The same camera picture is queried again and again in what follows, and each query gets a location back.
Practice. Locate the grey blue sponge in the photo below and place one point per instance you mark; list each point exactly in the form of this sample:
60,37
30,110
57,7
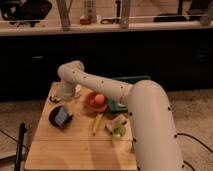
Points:
62,117

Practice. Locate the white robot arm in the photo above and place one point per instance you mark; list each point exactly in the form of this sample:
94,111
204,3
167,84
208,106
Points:
154,134

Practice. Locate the dark purple bowl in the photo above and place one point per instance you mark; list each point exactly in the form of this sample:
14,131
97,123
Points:
53,114

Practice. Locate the orange ball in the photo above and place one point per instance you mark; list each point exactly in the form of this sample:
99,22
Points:
99,99

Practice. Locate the green tray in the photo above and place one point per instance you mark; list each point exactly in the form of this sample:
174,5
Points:
115,107

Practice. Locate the yellow banana toy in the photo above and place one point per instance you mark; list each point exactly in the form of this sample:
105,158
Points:
96,123

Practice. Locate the tan wooden block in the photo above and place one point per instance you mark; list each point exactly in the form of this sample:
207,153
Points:
119,119

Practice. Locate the green cup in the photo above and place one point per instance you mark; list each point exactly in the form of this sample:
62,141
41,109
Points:
118,130

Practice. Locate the red object on floor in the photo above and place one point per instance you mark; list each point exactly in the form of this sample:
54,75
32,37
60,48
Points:
84,21

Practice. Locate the wooden table leg right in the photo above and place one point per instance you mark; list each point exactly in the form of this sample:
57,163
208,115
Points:
125,13

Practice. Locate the wooden table leg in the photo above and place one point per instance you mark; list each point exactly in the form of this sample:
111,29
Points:
125,13
64,15

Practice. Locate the wooden table leg left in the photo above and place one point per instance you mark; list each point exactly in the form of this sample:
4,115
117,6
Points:
64,15

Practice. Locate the black pole stand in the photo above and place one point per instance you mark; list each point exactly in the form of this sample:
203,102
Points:
20,146

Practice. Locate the black office chair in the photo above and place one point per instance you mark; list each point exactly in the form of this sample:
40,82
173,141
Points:
29,12

